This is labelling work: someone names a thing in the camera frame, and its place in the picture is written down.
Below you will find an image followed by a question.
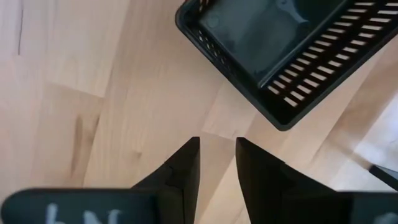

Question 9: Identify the black slotted plastic basket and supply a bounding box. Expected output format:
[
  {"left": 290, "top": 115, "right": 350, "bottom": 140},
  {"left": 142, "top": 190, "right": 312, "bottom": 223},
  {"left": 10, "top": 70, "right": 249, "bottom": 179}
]
[{"left": 174, "top": 0, "right": 398, "bottom": 131}]

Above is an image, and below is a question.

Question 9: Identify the black metal table frame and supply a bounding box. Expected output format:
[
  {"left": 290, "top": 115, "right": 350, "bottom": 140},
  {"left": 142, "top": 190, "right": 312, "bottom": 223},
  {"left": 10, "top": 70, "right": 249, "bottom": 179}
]
[{"left": 369, "top": 164, "right": 398, "bottom": 191}]

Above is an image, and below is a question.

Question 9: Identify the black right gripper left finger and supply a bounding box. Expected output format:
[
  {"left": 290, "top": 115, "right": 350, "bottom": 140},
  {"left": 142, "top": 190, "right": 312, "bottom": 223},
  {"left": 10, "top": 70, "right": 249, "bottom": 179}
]
[{"left": 130, "top": 136, "right": 202, "bottom": 224}]

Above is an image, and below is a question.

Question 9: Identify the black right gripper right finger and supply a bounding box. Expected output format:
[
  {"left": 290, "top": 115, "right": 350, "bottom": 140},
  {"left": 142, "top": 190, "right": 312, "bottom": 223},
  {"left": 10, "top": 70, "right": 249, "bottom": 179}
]
[{"left": 234, "top": 136, "right": 354, "bottom": 224}]

